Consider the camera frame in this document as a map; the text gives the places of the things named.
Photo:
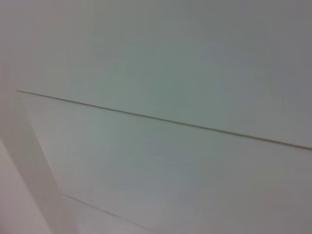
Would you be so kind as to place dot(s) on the white enclosure corner post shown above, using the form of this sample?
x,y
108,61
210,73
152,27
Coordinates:
x,y
31,156

